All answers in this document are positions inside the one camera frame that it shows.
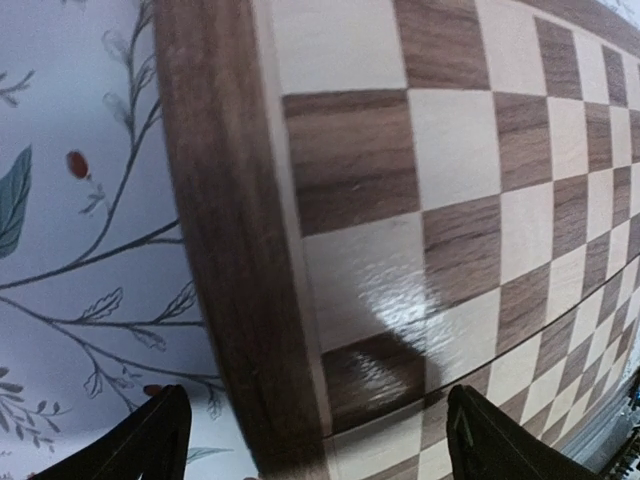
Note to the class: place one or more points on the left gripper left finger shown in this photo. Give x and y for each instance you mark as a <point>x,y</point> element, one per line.
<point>151,443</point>

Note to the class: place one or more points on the wooden chess board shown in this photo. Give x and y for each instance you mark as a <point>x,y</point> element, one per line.
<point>385,200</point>

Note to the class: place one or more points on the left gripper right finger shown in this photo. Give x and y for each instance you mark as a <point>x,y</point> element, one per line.
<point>485,443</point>

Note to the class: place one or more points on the floral patterned table mat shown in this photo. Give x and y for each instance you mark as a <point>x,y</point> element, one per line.
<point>99,310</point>

